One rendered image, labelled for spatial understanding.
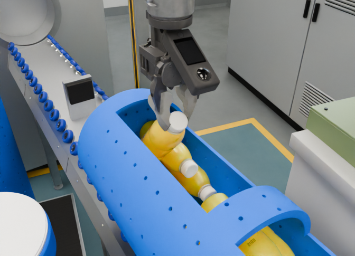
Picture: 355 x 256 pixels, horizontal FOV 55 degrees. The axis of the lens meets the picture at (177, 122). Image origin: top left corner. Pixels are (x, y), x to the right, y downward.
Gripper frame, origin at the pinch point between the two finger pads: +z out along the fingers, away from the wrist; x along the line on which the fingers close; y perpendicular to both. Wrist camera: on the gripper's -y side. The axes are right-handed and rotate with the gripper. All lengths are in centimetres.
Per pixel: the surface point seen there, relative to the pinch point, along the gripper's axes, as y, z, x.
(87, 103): 63, 29, -2
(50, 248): 7.7, 27.1, 27.3
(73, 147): 43, 30, 11
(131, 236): -6.8, 16.0, 14.5
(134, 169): -0.2, 6.9, 9.6
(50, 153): 131, 97, 6
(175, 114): 0.7, -1.6, 0.1
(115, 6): 436, 110, -173
